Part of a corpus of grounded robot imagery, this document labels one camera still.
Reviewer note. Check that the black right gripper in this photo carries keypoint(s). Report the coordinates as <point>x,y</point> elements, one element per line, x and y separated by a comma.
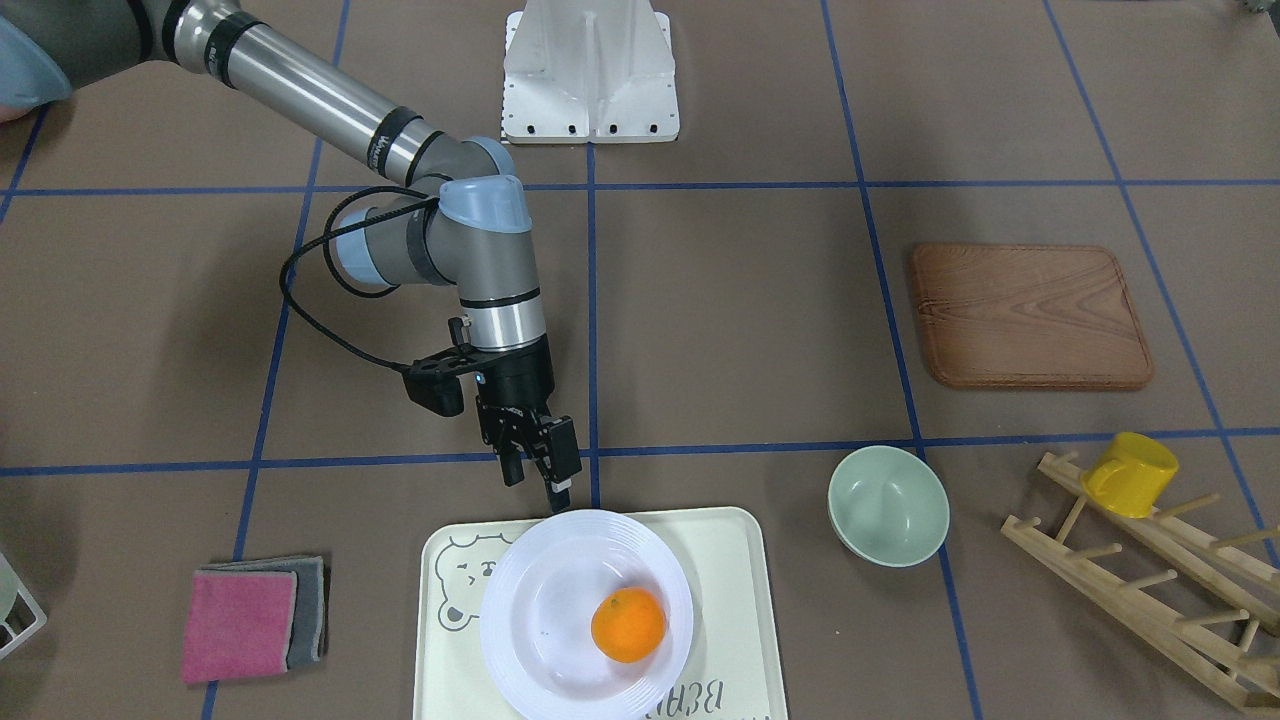
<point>522,380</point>

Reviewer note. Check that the white round plate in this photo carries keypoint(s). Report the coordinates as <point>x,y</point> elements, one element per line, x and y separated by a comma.
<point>538,605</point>

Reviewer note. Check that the orange fruit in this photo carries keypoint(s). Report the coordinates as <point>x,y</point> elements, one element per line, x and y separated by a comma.
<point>628,625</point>

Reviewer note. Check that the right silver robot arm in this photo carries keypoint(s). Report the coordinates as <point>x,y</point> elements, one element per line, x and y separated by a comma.
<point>458,215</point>

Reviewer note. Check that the cream bear tray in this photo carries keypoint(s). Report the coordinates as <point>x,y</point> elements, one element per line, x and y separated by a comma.
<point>734,668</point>

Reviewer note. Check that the brown wooden tray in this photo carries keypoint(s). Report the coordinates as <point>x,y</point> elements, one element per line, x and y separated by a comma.
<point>1019,316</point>

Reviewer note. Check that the pink and grey cloth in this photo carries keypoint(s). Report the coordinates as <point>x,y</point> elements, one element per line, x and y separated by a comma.
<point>254,618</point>

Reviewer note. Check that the green ceramic bowl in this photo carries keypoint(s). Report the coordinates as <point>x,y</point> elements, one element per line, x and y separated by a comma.
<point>888,507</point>

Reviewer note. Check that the white cup rack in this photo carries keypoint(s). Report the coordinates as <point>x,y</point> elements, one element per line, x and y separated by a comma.
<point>21,615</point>

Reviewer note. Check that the yellow mug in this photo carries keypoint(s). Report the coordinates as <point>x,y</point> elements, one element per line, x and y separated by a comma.
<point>1130,475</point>

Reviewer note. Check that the wooden cup rack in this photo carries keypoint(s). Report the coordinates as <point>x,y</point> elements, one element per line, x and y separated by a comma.
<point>1204,611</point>

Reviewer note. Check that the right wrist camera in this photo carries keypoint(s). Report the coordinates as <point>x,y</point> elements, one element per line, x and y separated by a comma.
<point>434,382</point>

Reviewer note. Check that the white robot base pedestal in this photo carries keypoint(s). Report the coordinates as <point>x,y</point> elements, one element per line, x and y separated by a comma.
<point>589,72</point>

